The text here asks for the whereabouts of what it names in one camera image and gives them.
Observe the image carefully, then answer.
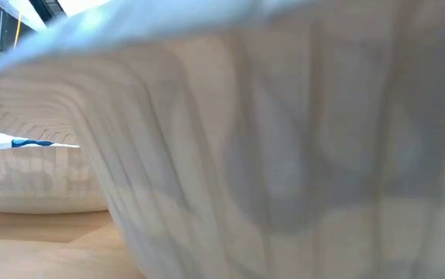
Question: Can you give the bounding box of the blue patterned paper bowl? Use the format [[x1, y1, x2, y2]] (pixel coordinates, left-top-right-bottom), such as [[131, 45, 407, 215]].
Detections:
[[0, 129, 109, 215], [0, 0, 445, 279]]

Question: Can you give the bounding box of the yellow hanging cable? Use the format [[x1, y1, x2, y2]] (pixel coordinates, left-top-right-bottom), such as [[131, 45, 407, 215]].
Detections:
[[12, 10, 22, 50]]

